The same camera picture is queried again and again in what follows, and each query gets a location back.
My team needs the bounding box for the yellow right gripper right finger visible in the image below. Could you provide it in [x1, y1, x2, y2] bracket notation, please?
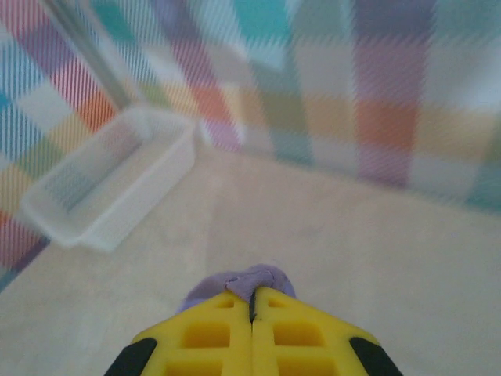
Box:
[250, 287, 404, 376]

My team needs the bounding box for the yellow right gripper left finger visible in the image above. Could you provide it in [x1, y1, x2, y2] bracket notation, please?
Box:
[103, 291, 254, 376]

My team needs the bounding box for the purple t-shirt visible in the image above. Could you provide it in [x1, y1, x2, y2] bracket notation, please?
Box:
[175, 262, 298, 314]

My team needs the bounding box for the white perforated plastic basket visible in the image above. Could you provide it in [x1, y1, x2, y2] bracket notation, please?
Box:
[21, 105, 196, 251]

